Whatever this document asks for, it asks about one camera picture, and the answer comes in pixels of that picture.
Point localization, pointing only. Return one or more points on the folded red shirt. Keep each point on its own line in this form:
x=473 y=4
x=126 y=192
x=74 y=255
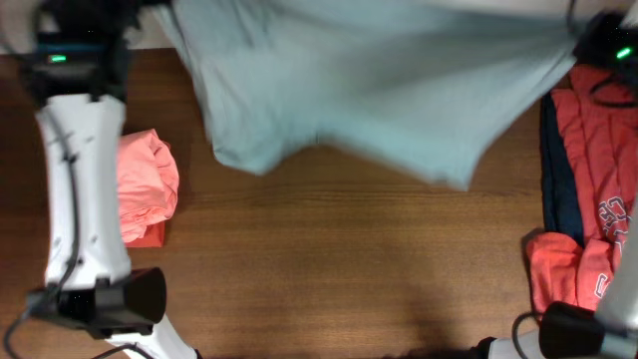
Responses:
x=152 y=238

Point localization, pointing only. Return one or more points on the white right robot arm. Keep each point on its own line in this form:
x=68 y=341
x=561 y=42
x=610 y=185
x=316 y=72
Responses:
x=609 y=43

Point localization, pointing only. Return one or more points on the folded pink shirt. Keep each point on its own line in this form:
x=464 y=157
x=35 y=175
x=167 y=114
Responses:
x=148 y=182

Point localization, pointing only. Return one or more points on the light grey-blue t-shirt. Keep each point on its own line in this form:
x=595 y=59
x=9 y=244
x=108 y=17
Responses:
x=416 y=86

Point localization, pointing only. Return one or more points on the red printed t-shirt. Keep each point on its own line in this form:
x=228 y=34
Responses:
x=600 y=139

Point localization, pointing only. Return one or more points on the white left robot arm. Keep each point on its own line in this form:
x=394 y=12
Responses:
x=77 y=76

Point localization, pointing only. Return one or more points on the orange-red crumpled garment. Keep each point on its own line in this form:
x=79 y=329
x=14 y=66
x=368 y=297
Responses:
x=553 y=262

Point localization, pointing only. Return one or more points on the navy blue garment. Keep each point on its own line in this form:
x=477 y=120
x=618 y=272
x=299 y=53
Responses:
x=561 y=211

